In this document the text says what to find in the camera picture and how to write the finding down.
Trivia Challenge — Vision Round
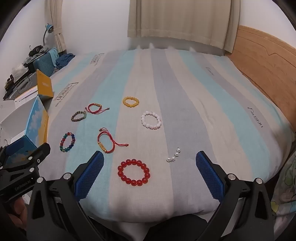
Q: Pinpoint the white open box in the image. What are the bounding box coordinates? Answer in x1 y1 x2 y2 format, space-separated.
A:
1 86 38 146

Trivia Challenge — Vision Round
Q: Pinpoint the striped bed sheet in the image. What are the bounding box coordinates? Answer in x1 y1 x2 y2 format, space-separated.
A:
40 49 295 222

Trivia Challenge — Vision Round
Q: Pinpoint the multicolour glass bead bracelet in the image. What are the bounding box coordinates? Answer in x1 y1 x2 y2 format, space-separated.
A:
59 131 76 153

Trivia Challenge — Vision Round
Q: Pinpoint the yellow box lid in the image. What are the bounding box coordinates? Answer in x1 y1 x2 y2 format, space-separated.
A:
36 69 54 100

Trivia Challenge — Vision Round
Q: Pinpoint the teal desk lamp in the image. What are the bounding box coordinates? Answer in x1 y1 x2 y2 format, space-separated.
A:
43 24 54 46

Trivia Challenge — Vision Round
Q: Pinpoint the person's left hand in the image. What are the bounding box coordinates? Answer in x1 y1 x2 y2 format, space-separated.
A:
9 197 28 229

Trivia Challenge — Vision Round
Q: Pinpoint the floral patterned fabric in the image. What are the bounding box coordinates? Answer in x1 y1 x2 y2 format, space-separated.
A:
271 152 295 238

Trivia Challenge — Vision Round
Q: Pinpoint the dark blue cloth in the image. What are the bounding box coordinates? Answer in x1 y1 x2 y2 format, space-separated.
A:
56 53 75 70

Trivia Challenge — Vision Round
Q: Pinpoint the pink white bead bracelet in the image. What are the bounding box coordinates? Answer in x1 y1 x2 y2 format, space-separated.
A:
140 110 162 130

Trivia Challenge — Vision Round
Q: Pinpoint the red cord bracelet gold tube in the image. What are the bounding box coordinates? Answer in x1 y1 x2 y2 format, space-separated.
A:
85 103 110 114

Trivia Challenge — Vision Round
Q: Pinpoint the yellow bead bracelet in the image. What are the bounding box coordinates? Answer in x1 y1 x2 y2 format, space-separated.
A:
122 96 140 108

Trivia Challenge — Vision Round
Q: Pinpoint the brown wooden bead bracelet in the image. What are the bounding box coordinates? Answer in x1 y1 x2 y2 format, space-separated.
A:
70 110 87 123

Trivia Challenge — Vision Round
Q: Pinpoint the red bead bracelet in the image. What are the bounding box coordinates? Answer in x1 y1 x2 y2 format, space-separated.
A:
117 158 151 187

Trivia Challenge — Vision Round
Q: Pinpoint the red cord bracelet gold plate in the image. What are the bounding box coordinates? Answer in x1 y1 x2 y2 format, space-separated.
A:
97 127 129 154

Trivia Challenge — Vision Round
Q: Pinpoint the beige side curtain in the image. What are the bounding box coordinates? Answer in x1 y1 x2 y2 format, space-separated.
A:
45 0 66 55

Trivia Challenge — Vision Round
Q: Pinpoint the teal suitcase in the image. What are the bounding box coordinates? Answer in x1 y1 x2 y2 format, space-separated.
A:
33 53 55 77

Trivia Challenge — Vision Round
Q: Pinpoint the wooden headboard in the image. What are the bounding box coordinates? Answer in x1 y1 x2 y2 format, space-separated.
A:
228 25 295 126

